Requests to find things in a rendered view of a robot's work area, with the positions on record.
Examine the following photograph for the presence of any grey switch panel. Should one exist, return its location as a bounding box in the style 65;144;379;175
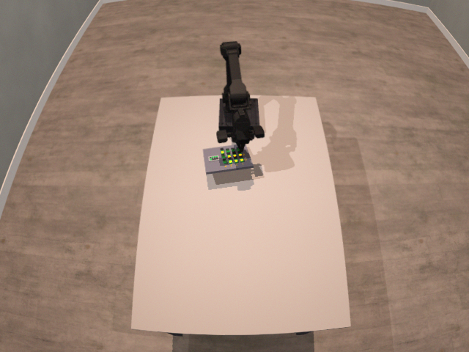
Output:
203;144;254;175

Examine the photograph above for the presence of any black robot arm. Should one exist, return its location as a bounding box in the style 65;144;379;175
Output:
220;41;254;144

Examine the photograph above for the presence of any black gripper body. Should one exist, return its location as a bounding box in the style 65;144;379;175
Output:
216;120;265;143

